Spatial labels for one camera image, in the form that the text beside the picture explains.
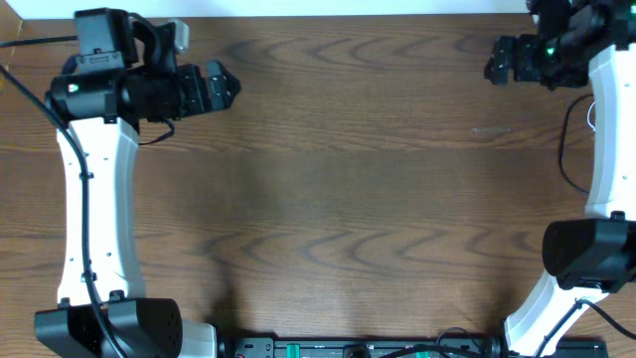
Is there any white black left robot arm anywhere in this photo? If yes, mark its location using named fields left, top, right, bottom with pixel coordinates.
left=34, top=8, right=240, bottom=357

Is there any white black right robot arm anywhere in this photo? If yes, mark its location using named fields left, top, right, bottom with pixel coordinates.
left=475, top=0, right=635, bottom=357

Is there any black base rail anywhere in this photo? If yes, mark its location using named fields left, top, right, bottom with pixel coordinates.
left=218, top=335, right=610, bottom=358

